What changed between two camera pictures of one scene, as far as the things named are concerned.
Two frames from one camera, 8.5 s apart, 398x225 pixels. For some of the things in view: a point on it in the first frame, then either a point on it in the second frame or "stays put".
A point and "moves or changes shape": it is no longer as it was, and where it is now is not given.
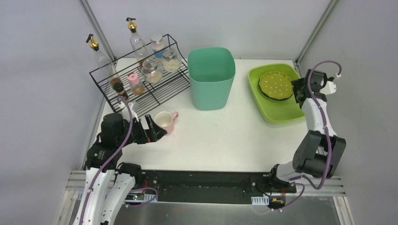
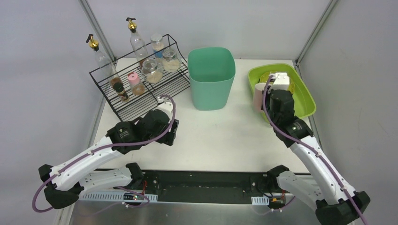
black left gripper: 144,132 → 172,132
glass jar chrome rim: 151,72 stays put
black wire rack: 145,79 stays put
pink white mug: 166,120 moves or changes shape
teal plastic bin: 211,71 stays put
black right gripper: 300,91 → 274,93
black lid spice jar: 119,88 stays put
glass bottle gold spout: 138,45 stays put
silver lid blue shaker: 157,44 stays put
